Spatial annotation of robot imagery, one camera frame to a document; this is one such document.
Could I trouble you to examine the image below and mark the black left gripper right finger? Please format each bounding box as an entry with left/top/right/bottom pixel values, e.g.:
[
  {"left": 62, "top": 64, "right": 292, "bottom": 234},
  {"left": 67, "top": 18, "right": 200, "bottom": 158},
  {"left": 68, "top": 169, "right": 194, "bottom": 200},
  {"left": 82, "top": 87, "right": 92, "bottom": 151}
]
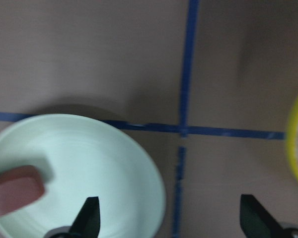
[{"left": 239, "top": 194, "right": 283, "bottom": 238}]

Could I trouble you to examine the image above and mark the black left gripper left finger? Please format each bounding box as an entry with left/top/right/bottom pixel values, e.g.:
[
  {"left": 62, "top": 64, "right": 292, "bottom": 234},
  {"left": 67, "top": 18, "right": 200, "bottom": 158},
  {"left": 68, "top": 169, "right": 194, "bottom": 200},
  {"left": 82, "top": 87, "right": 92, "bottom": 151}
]
[{"left": 69, "top": 197, "right": 100, "bottom": 236}]

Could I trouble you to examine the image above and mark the light green plate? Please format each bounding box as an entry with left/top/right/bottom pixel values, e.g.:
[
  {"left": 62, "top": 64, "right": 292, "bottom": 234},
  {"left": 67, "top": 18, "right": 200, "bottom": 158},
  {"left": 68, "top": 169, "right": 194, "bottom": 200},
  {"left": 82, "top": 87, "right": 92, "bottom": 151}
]
[{"left": 0, "top": 114, "right": 166, "bottom": 238}]

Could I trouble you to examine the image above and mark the brown rectangular bun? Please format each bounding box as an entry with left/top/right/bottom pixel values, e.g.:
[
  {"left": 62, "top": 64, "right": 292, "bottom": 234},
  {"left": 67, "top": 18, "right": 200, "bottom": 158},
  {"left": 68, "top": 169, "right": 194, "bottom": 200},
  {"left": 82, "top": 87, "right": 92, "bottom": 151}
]
[{"left": 0, "top": 165, "right": 45, "bottom": 217}]

